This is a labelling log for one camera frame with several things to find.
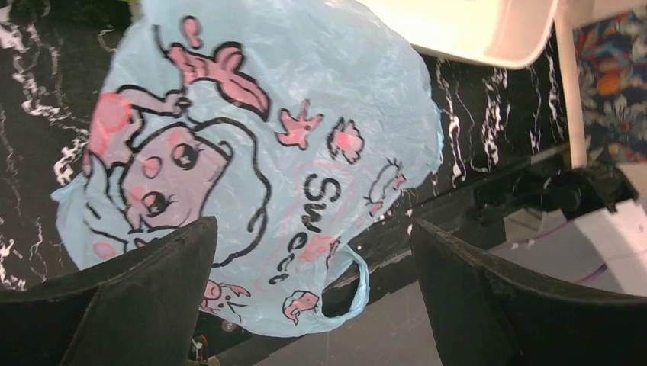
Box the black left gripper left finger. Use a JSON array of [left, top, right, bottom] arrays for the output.
[[1, 217, 217, 365]]

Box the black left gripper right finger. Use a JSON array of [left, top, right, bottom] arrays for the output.
[[411, 220, 646, 365]]

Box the light blue printed plastic bag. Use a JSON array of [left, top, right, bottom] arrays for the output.
[[52, 1, 443, 338]]

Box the cream canvas tote bag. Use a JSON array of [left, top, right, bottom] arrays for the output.
[[573, 5, 646, 163]]

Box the white rectangular tray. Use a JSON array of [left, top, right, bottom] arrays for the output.
[[363, 0, 558, 69]]

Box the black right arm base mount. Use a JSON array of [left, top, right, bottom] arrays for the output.
[[471, 164, 639, 225]]

